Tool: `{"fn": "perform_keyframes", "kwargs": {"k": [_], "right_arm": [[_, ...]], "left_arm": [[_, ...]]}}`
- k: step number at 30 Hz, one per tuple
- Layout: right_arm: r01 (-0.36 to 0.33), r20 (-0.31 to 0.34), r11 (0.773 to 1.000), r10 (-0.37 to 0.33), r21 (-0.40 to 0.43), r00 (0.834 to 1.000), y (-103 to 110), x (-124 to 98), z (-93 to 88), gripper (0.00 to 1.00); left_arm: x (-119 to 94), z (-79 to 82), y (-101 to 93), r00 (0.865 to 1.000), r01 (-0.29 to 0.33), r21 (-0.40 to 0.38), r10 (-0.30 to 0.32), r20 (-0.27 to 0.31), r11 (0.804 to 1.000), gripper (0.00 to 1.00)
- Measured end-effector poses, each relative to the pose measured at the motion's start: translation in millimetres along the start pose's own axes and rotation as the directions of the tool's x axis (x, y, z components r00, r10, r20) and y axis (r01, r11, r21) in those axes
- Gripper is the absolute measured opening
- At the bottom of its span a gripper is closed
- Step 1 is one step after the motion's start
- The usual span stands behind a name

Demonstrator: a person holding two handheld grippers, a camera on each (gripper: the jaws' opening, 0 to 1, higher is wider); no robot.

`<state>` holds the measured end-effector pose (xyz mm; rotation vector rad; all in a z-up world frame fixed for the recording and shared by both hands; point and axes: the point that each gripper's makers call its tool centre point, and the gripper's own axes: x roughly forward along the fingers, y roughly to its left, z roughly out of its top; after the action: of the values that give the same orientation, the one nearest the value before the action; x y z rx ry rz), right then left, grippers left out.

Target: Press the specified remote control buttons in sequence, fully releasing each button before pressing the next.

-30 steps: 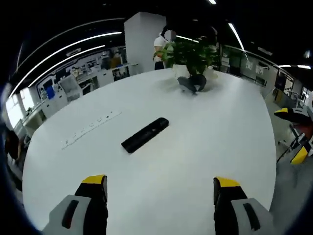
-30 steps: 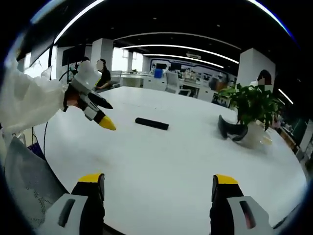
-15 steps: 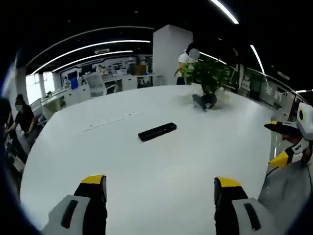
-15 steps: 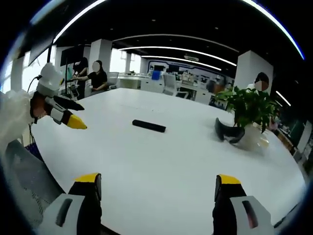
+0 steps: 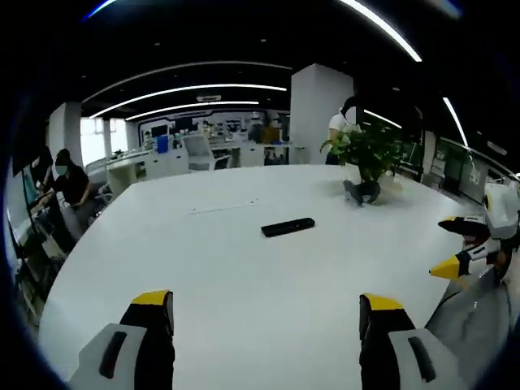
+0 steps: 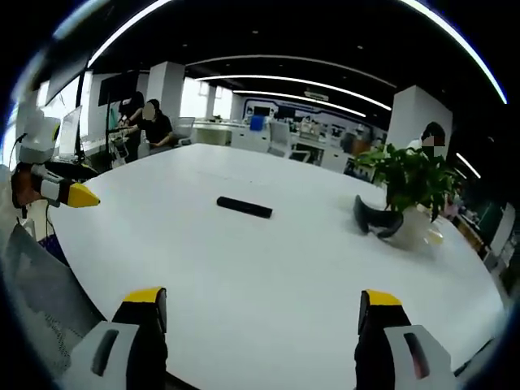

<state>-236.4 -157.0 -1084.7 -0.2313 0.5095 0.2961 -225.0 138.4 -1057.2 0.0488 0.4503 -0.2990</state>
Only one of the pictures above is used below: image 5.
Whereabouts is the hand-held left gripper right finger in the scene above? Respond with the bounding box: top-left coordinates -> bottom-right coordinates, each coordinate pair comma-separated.
357,292 -> 472,390

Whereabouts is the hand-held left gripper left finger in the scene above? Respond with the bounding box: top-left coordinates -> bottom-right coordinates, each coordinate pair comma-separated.
67,289 -> 176,390

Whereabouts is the black remote control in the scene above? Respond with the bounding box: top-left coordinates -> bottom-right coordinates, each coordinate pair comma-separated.
261,217 -> 317,239

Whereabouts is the person's right hand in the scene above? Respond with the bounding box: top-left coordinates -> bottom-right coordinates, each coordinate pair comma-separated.
492,247 -> 514,281

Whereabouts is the grey mesh office chair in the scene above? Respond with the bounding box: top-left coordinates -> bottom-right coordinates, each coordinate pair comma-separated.
424,266 -> 514,390

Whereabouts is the green potted plant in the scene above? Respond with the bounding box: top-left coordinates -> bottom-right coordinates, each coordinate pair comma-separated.
319,120 -> 405,207

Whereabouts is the white office chair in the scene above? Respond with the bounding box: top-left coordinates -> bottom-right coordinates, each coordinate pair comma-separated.
182,135 -> 231,173

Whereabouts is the white square pillar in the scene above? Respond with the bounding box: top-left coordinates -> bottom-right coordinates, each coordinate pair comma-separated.
290,63 -> 355,166

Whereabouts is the white cabinet row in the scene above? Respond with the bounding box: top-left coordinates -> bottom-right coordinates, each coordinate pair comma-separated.
106,141 -> 306,197

